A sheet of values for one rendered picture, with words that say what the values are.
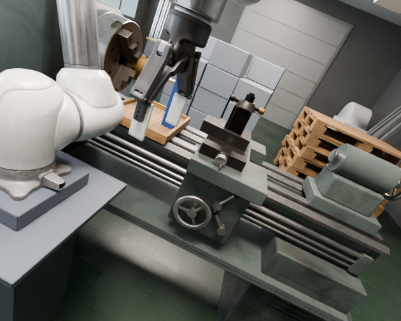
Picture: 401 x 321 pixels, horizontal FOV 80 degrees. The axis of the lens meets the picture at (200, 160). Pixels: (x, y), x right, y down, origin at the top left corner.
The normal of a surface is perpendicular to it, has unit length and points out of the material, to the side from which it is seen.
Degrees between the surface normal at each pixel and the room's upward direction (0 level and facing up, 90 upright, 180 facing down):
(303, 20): 90
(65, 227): 0
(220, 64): 90
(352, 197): 90
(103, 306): 0
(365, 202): 90
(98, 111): 59
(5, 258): 0
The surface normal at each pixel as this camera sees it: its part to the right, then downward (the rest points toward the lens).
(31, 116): 0.63, 0.36
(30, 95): 0.63, 0.07
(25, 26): -0.23, 0.37
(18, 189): 0.46, -0.66
